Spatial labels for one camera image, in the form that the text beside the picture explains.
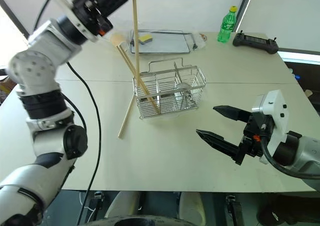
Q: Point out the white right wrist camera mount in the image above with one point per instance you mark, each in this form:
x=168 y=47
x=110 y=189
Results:
x=277 y=110

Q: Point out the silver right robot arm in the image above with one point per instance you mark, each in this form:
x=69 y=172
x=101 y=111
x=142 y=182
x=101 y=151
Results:
x=307 y=150

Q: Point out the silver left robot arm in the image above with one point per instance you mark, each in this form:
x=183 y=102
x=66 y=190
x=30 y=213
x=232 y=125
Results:
x=32 y=68

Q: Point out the flat metal tray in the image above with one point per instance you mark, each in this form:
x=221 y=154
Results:
x=170 y=44

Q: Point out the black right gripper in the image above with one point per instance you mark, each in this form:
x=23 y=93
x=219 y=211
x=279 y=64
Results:
x=255 y=133

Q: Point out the small black tool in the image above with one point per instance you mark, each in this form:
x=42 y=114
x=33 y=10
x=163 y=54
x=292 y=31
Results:
x=194 y=45

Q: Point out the green plastic bottle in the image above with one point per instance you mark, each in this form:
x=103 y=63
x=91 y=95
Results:
x=226 y=26

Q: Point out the yellow sponge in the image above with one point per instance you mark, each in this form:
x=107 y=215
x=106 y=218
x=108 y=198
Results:
x=145 y=39

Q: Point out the black handheld controller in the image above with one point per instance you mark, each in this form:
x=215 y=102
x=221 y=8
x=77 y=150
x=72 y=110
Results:
x=255 y=43

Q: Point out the white rounded robot shell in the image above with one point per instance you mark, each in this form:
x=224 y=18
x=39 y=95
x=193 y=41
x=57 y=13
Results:
x=192 y=206
x=122 y=205

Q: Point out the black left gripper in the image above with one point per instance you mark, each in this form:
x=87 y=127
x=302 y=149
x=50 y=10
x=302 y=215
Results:
x=90 y=14

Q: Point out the dark window frame post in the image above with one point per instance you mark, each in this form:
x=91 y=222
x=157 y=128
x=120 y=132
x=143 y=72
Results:
x=246 y=6
x=13 y=16

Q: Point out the metal spoon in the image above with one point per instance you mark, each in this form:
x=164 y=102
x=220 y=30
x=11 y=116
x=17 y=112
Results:
x=184 y=87

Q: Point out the yellow cardboard box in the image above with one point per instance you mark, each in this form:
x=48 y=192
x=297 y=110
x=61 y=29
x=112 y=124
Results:
x=5 y=85

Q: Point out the clear plastic bag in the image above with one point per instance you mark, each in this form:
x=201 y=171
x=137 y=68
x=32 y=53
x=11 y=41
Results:
x=202 y=41

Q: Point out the small blue object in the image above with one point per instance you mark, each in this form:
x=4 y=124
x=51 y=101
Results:
x=297 y=77

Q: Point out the wooden chopstick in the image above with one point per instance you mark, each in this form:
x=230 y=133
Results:
x=136 y=35
x=135 y=79
x=125 y=120
x=140 y=78

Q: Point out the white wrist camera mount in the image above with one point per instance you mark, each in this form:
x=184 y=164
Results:
x=277 y=110
x=67 y=3

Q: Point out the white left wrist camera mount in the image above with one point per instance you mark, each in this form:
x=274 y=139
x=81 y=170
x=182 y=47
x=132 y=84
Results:
x=67 y=3

